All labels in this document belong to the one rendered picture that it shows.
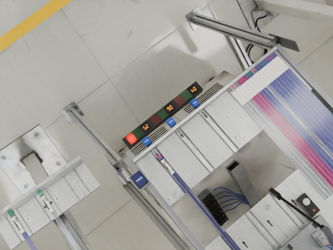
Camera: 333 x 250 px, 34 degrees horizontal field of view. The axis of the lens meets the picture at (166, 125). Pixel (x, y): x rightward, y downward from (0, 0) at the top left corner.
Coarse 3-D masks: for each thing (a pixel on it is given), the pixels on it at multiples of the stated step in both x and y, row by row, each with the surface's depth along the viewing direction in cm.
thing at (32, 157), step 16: (32, 128) 244; (16, 144) 243; (32, 144) 246; (48, 144) 249; (0, 160) 242; (16, 160) 245; (32, 160) 241; (48, 160) 252; (64, 160) 255; (16, 176) 248; (32, 176) 230; (48, 176) 228
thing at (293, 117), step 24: (264, 72) 195; (288, 72) 195; (240, 96) 193; (264, 96) 193; (288, 96) 193; (312, 96) 193; (264, 120) 191; (288, 120) 191; (312, 120) 191; (288, 144) 188; (312, 144) 188; (312, 168) 186
